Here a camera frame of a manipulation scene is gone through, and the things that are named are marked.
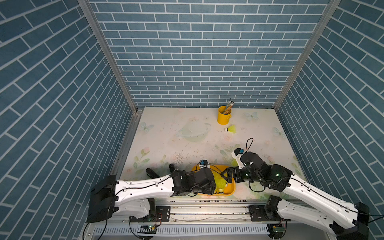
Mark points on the black loose gripper finger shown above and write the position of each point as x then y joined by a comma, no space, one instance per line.
172,168
151,173

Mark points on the yellow-green shuttlecock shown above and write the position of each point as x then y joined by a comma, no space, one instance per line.
231,129
234,163
221,185

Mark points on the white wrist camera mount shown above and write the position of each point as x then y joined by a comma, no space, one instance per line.
237,154

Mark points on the aluminium right corner post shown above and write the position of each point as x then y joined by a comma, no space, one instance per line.
317,32

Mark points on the pencils in cup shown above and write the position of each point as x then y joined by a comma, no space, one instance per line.
228,107

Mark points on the orange plastic storage box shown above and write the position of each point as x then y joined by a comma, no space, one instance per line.
230,188

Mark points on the aluminium corner frame post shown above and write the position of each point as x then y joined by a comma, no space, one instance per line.
93,22

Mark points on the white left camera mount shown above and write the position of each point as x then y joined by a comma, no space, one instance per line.
203,164

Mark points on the black robot base joint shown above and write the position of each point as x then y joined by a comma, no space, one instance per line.
266,213

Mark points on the yellow pen holder cup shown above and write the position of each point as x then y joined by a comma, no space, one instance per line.
224,115

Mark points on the aluminium table edge rail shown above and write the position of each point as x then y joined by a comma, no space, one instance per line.
121,158

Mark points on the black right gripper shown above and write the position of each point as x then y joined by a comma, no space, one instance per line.
229,170

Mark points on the black left base joint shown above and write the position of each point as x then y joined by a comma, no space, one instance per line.
146,211

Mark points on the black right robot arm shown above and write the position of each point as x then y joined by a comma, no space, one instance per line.
340,219

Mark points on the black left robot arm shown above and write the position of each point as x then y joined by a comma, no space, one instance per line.
137,198

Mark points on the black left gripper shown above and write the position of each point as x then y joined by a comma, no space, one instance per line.
210,187

